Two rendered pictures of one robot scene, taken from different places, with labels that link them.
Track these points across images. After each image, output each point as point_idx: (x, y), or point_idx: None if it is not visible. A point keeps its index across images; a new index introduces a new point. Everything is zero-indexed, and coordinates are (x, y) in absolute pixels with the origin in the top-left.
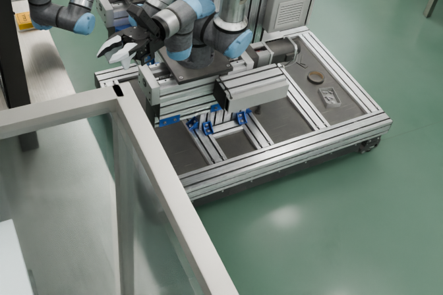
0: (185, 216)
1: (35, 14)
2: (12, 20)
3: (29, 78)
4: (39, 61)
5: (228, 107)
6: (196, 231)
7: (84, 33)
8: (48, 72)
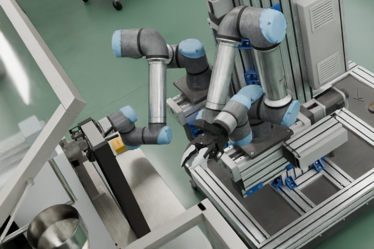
0: None
1: (126, 140)
2: (115, 161)
3: (134, 190)
4: (138, 174)
5: (299, 165)
6: None
7: (166, 143)
8: (147, 181)
